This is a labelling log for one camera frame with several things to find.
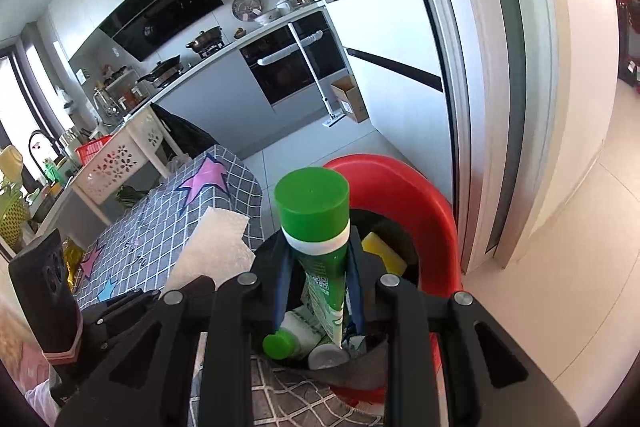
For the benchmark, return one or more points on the black cloth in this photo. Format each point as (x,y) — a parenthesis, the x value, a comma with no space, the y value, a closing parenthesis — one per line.
(185,132)

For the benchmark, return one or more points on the white stick vacuum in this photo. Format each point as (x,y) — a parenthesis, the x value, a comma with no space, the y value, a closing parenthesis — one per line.
(312,72)

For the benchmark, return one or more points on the white foam sheet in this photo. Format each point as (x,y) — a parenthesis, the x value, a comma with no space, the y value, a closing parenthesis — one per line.
(215,247)

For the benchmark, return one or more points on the black range hood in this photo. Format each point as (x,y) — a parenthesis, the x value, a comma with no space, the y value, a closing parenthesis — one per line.
(165,12)

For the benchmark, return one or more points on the grey sliding door frame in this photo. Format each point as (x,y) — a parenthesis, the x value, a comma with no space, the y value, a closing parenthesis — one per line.
(480,82)

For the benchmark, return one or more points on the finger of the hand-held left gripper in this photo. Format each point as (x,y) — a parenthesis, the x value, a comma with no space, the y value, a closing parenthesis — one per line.
(122,312)

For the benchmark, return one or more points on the green leafy vegetables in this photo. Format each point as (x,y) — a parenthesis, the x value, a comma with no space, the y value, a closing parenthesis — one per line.
(131,197)

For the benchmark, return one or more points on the black faucet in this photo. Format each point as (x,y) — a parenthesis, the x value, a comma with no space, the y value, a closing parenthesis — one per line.
(37,137)

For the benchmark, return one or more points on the red plastic basket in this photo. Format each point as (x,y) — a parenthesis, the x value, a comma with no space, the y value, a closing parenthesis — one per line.
(92,149)

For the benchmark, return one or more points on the white perforated side table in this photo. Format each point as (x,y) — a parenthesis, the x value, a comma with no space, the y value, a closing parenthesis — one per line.
(120,164)

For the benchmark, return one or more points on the red bin with black liner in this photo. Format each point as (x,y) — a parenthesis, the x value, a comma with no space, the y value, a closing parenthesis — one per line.
(410,207)

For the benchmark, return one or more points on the pale yellow jug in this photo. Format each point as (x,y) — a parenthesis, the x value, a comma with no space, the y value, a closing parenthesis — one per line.
(10,163)

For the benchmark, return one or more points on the grey checked tablecloth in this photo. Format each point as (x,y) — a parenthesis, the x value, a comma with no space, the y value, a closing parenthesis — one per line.
(150,227)

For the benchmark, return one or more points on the large green capped bottle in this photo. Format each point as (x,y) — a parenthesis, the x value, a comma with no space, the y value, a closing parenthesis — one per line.
(315,217)

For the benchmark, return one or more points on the white refrigerator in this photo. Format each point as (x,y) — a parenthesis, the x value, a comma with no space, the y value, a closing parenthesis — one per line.
(390,82)

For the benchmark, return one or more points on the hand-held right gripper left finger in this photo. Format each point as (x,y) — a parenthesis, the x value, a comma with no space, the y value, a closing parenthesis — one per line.
(281,297)

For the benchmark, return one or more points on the gold foil bag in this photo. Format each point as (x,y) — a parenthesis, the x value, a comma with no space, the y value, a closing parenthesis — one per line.
(73,264)

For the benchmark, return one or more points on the cardboard box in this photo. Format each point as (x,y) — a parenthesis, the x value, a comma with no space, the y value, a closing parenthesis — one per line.
(350,99)

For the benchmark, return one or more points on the black wok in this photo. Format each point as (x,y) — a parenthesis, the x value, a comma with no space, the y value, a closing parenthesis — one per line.
(166,68)

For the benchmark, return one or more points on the dark clay pot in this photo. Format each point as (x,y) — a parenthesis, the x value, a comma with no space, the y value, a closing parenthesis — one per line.
(205,39)

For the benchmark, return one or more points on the black built-in oven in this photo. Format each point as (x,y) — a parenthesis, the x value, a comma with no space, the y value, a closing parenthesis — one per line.
(290,57)

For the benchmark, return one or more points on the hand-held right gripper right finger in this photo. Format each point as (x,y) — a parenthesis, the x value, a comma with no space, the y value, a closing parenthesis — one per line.
(356,292)

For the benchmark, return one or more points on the small green capped tube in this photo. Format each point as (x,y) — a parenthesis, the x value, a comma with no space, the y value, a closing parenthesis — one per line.
(290,332)

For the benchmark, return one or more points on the grey round steamer rack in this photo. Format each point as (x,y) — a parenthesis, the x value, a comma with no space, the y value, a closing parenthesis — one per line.
(246,6)

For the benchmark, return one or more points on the green colander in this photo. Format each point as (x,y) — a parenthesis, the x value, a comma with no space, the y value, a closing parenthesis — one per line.
(11,222)

